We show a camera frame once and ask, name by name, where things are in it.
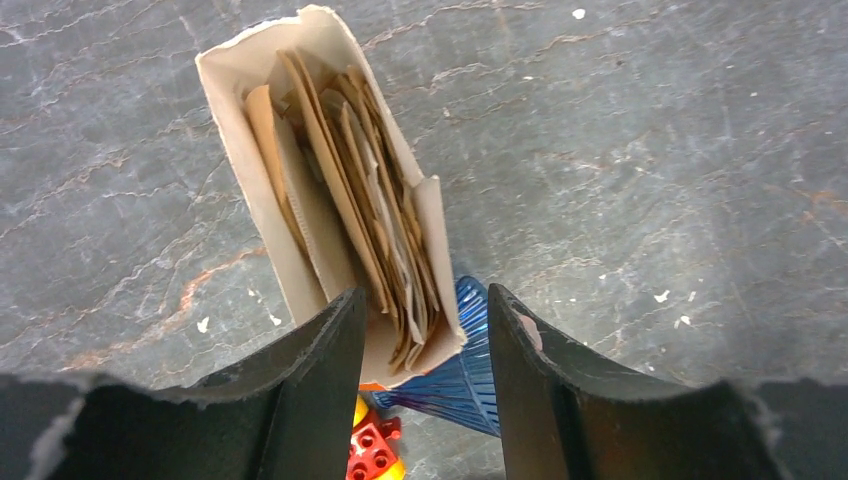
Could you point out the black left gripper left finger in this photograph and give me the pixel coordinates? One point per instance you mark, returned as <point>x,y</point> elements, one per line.
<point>284,412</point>

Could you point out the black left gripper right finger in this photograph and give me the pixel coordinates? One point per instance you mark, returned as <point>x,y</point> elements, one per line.
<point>568,412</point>

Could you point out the blue plastic dripper cone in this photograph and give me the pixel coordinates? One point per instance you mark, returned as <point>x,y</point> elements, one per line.
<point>462,389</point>

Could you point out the red toy brick car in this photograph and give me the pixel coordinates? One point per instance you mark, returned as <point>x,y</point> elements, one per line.
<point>371,453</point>

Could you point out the orange coffee filter box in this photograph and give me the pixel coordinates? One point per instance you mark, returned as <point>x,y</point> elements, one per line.
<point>227,73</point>

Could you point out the brown filters in box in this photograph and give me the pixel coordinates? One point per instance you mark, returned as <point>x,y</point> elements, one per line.
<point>338,183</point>

